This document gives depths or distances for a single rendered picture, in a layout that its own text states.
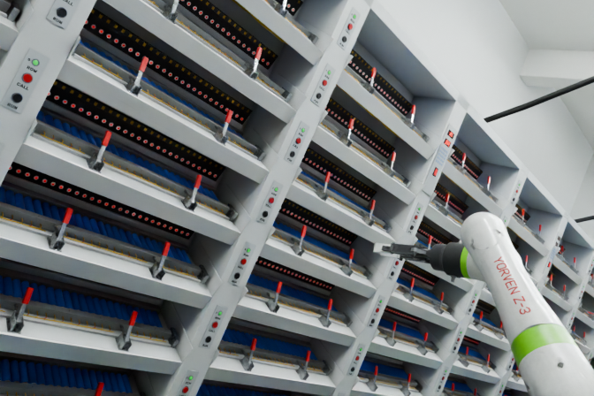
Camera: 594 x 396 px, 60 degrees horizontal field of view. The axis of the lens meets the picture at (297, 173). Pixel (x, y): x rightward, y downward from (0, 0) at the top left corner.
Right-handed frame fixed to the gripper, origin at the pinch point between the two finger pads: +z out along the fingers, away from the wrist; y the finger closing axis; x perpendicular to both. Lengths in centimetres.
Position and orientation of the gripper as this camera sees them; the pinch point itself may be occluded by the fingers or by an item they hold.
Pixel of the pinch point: (386, 250)
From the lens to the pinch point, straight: 161.2
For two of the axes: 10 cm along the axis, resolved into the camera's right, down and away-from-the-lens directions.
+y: 6.4, 3.7, 6.7
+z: -7.2, -0.1, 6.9
